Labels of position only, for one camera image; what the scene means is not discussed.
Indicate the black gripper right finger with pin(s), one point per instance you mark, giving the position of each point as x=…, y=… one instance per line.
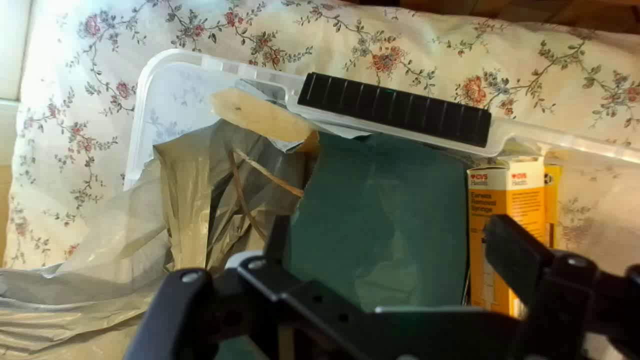
x=572, y=307

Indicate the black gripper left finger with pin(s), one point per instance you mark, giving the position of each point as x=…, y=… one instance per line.
x=200, y=312

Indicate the small cardboard product box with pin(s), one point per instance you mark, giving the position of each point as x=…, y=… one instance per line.
x=507, y=200

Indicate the large clear plastic storage box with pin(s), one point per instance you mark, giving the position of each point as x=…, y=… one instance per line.
x=200, y=66

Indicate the dark clothes pile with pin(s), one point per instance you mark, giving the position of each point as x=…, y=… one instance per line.
x=193, y=193

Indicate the dark green cloth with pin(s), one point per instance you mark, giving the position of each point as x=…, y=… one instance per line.
x=373, y=213

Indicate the tan wooden piece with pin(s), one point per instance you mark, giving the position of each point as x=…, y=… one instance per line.
x=260, y=116

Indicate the dark ridged flat bar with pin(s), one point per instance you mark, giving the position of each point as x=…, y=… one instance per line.
x=393, y=111

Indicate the floral bed sheet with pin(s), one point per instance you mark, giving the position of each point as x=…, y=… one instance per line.
x=401, y=41

